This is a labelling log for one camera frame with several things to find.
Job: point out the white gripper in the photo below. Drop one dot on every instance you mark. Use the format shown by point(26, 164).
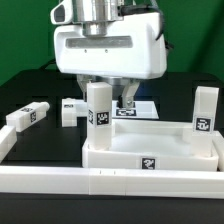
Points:
point(132, 48)

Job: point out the white desk top tray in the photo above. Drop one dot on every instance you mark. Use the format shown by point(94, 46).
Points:
point(150, 145)

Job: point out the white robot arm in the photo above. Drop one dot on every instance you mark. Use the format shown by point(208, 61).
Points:
point(94, 16)

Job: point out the fiducial marker sheet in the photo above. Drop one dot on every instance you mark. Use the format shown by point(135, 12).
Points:
point(141, 110)

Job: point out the white U-shaped fence frame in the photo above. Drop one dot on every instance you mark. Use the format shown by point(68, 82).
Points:
point(110, 181)

